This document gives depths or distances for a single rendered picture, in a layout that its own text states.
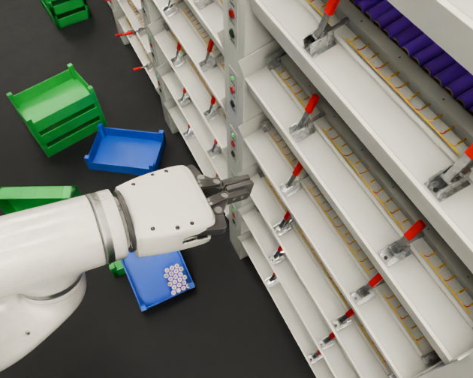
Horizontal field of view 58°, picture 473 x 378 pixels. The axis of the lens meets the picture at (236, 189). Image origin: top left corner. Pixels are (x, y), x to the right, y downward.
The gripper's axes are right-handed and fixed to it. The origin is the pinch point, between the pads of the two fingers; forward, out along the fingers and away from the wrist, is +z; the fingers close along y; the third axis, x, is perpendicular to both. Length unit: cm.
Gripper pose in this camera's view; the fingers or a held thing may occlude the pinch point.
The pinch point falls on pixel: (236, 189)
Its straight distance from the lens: 56.5
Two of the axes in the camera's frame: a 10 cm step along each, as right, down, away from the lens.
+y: 4.4, 7.5, -4.8
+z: 8.8, -2.5, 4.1
